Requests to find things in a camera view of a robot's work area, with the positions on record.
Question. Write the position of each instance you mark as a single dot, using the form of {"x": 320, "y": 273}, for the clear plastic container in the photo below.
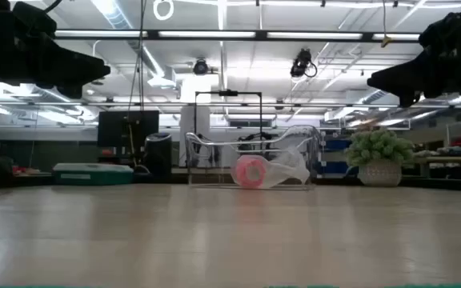
{"x": 214, "y": 142}

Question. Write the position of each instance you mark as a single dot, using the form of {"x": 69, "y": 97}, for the pink bandage roll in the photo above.
{"x": 240, "y": 174}

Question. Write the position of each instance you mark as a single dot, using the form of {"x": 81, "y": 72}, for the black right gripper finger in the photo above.
{"x": 402, "y": 80}

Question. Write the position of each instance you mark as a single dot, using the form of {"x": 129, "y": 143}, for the teal packaged box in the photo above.
{"x": 90, "y": 174}

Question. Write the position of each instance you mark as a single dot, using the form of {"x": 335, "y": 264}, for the green potted plant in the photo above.
{"x": 378, "y": 148}

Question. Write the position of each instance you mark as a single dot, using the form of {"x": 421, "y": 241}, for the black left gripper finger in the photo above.
{"x": 78, "y": 70}

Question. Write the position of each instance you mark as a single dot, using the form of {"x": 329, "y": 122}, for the clear plastic bag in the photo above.
{"x": 290, "y": 168}

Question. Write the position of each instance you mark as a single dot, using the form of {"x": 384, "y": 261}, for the blue storage bins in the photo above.
{"x": 336, "y": 145}

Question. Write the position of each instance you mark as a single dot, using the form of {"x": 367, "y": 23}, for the black monitor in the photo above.
{"x": 114, "y": 128}

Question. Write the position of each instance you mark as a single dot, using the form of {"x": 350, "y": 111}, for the wooden background table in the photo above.
{"x": 450, "y": 160}

